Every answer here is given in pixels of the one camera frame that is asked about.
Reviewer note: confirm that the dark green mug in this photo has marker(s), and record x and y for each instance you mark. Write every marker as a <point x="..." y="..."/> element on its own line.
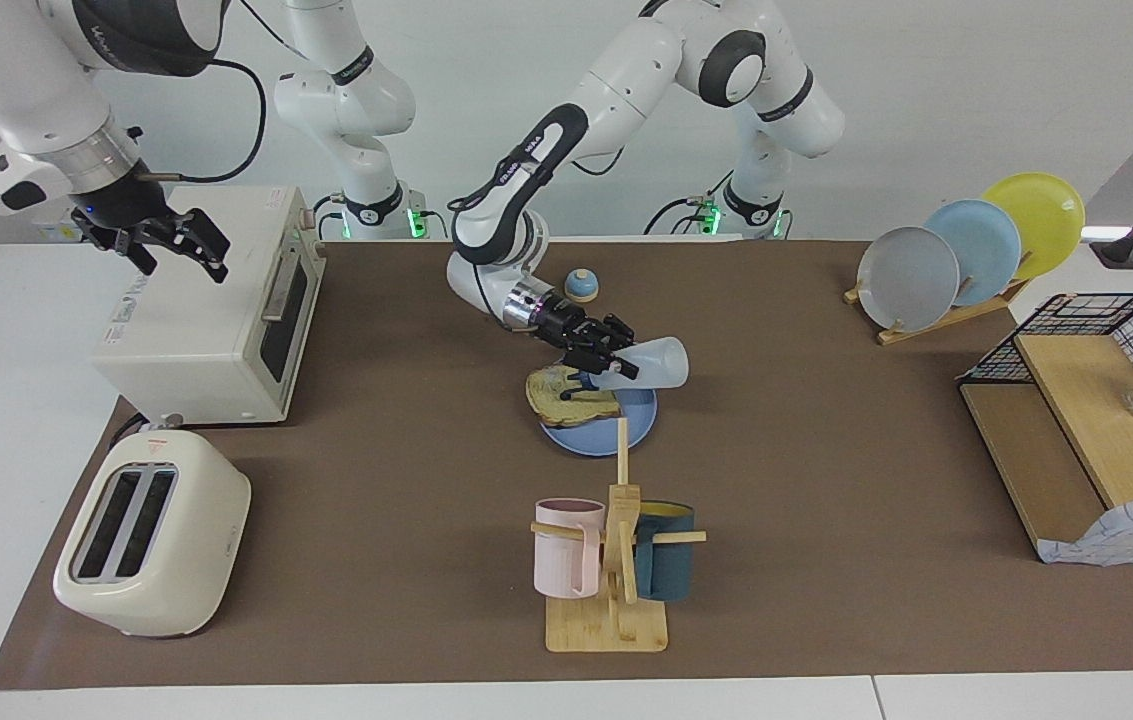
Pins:
<point x="666" y="570"/>

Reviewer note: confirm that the seasoning bottle with blue cap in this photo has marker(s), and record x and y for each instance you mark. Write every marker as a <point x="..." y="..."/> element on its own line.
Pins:
<point x="661" y="362"/>

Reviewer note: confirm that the wooden mug rack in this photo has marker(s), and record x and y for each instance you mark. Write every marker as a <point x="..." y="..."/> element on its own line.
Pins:
<point x="611" y="630"/>

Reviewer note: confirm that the yellow plate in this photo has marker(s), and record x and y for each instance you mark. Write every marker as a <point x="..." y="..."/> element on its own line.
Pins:
<point x="1046" y="215"/>

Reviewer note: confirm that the white toaster oven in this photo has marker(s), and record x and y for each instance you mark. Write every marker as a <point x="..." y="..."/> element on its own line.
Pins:
<point x="196" y="330"/>

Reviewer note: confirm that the grey plate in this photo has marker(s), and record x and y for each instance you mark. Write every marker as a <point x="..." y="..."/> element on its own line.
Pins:
<point x="906" y="280"/>

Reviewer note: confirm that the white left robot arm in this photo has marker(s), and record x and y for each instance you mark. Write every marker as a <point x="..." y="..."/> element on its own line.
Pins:
<point x="626" y="90"/>

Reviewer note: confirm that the blue round plate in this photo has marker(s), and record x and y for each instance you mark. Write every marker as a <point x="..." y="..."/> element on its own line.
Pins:
<point x="626" y="430"/>

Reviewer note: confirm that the pink mug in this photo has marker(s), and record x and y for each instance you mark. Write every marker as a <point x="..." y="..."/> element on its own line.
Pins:
<point x="566" y="565"/>

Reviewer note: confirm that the light blue plate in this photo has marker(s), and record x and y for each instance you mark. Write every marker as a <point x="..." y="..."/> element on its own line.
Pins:
<point x="981" y="245"/>

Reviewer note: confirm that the cream two-slot toaster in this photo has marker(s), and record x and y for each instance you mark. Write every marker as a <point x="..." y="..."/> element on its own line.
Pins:
<point x="196" y="540"/>

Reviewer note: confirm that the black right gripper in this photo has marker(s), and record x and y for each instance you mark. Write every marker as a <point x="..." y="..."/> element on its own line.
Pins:
<point x="126" y="210"/>

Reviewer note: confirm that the brown table mat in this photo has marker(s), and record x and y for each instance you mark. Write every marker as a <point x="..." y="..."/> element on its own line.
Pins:
<point x="826" y="500"/>

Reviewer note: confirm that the toasted bread slice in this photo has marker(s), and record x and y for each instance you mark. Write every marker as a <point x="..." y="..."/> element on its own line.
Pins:
<point x="571" y="405"/>

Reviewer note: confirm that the wooden plate rack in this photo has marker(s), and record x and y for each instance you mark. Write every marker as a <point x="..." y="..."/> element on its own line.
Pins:
<point x="926" y="328"/>

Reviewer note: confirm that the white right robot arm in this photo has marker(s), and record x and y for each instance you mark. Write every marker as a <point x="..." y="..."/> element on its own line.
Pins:
<point x="16" y="80"/>

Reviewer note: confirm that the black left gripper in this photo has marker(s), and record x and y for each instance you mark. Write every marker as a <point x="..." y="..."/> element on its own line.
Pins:
<point x="563" y="322"/>

